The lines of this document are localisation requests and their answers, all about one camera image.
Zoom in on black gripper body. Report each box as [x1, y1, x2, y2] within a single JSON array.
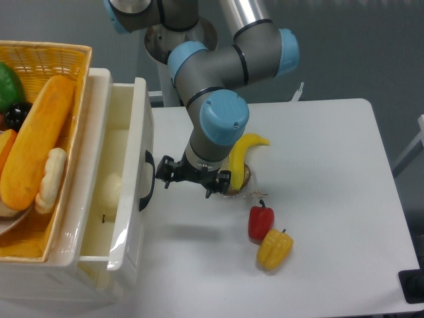
[[174, 158, 218, 185]]

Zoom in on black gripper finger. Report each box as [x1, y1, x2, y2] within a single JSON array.
[[155, 155, 179, 189], [204, 170, 231, 198]]

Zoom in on white top drawer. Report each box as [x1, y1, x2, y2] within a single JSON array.
[[78, 77, 156, 272]]

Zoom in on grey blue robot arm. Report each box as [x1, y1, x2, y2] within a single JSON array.
[[104, 1, 299, 195]]

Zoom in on white drawer cabinet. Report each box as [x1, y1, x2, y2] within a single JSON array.
[[1, 68, 140, 302]]

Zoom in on brown bread slice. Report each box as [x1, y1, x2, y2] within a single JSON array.
[[226, 163, 251, 196]]

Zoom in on yellow banana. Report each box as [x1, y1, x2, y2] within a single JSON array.
[[228, 133, 270, 190]]

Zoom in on red bell pepper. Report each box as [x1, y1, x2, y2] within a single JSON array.
[[248, 199, 275, 240]]

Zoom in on yellow bell pepper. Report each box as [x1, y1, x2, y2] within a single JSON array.
[[256, 229, 293, 270]]

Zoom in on cream croissant pastry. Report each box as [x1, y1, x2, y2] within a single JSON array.
[[34, 148, 67, 214]]

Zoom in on orange baguette bread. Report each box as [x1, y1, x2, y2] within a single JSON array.
[[1, 76, 75, 211]]

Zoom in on yellow wicker basket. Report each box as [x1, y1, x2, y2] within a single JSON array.
[[1, 40, 92, 264]]

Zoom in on black toy fruit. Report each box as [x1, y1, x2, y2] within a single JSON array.
[[3, 101, 32, 133]]

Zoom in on orange toy food piece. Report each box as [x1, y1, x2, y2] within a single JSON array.
[[0, 129, 17, 174]]

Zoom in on white plate in basket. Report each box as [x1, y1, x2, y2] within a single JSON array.
[[1, 201, 33, 235]]

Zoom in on green toy vegetable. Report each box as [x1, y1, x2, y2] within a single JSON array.
[[0, 62, 26, 113]]

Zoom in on black device at table edge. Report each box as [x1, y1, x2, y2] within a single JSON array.
[[398, 269, 423, 304]]

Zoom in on white frame at right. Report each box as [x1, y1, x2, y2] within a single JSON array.
[[392, 115, 423, 178]]

